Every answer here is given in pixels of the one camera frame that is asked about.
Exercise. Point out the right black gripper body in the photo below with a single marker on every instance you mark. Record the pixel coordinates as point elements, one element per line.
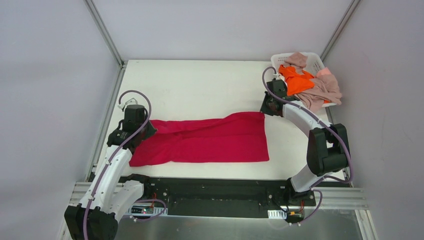
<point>267,106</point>

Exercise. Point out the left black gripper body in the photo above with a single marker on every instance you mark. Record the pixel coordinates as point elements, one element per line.
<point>147,129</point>

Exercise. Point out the red t shirt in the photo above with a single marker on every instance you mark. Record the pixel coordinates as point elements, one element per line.
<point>237,138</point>

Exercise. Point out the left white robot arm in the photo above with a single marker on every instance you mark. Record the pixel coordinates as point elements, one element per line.
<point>97,214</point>

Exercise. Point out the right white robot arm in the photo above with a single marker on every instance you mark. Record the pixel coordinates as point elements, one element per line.
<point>327,148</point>

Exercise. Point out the orange t shirt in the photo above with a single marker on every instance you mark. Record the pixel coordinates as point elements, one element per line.
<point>296,79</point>

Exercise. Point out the beige pink t shirt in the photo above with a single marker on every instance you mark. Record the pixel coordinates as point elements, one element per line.
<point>326,89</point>

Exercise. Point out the white plastic laundry basket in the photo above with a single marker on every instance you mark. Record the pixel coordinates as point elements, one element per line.
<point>313,65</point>

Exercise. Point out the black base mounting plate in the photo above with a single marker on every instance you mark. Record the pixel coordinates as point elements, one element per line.
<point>227,198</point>

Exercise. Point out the aluminium frame rail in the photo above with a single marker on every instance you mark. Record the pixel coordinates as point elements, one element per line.
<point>333,198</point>

